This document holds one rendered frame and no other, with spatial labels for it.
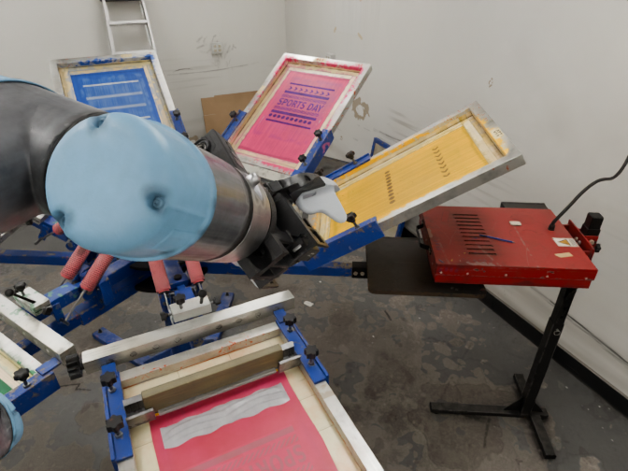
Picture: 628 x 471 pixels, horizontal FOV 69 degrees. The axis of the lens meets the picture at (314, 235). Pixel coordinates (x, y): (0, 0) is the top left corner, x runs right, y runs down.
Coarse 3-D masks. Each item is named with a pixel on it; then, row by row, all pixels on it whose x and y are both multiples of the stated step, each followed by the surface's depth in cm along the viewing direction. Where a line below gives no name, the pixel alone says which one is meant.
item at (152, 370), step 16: (240, 336) 151; (256, 336) 152; (272, 336) 155; (192, 352) 145; (208, 352) 146; (224, 352) 149; (144, 368) 140; (160, 368) 140; (176, 368) 143; (304, 368) 140; (128, 384) 137; (320, 384) 134; (320, 400) 133; (336, 400) 130; (336, 416) 125; (352, 432) 121; (352, 448) 118; (368, 448) 117; (128, 464) 113; (368, 464) 113
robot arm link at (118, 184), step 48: (96, 144) 23; (144, 144) 22; (192, 144) 26; (48, 192) 23; (96, 192) 23; (144, 192) 22; (192, 192) 24; (240, 192) 30; (96, 240) 22; (144, 240) 23; (192, 240) 26; (240, 240) 32
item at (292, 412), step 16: (256, 384) 139; (272, 384) 139; (288, 384) 139; (224, 400) 134; (256, 416) 129; (272, 416) 129; (288, 416) 129; (304, 416) 129; (240, 432) 125; (256, 432) 125; (304, 432) 125; (304, 448) 121; (320, 448) 121; (320, 464) 117
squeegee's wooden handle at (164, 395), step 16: (256, 352) 136; (272, 352) 136; (208, 368) 131; (224, 368) 131; (240, 368) 133; (256, 368) 136; (176, 384) 126; (192, 384) 127; (208, 384) 130; (224, 384) 133; (144, 400) 122; (160, 400) 125; (176, 400) 128
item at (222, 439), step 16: (208, 400) 134; (160, 416) 129; (176, 416) 129; (160, 432) 125; (224, 432) 125; (160, 448) 121; (176, 448) 121; (192, 448) 121; (208, 448) 121; (224, 448) 121; (160, 464) 117; (176, 464) 117; (192, 464) 117
